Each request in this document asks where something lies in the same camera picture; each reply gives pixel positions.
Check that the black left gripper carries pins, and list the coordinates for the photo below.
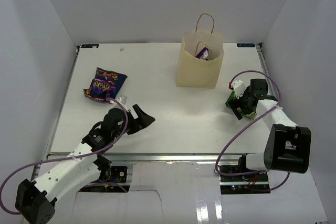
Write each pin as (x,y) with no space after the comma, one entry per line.
(143,120)

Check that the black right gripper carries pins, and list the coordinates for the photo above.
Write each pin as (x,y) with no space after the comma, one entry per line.
(235,103)

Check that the green yellow Fox's candy bag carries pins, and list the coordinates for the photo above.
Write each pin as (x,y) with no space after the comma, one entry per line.
(230,103)

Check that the dark blue Kroks chip bag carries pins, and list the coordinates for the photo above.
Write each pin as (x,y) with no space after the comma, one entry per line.
(105,85)

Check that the purple snack pouch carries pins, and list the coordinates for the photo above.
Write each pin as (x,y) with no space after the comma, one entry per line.
(203,54)

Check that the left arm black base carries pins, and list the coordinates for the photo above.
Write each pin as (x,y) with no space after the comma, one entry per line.
(109,174)

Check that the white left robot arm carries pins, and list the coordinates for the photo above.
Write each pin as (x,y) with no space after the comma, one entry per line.
(36,199)

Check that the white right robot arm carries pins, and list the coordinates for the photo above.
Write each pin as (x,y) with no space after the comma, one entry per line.
(288,146)

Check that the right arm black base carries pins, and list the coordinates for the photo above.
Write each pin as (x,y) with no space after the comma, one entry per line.
(244,185)

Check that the beige paper bag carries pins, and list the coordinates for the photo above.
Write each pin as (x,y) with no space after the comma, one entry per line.
(197,73)

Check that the blue label right corner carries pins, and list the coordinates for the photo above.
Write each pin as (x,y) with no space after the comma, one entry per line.
(245,45)

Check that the blue label corner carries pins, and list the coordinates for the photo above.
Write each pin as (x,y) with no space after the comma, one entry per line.
(245,45)
(89,46)

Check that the blue label left corner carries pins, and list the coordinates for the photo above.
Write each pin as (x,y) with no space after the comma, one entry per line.
(89,46)

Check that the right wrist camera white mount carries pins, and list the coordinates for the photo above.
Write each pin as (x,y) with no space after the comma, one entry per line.
(238,87)

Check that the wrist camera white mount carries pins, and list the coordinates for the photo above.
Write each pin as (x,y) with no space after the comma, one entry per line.
(121,99)
(238,87)

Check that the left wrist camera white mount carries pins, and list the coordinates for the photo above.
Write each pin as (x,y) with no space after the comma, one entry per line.
(121,99)

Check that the aluminium table front rail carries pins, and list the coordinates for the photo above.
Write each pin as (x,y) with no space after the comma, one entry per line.
(162,157)

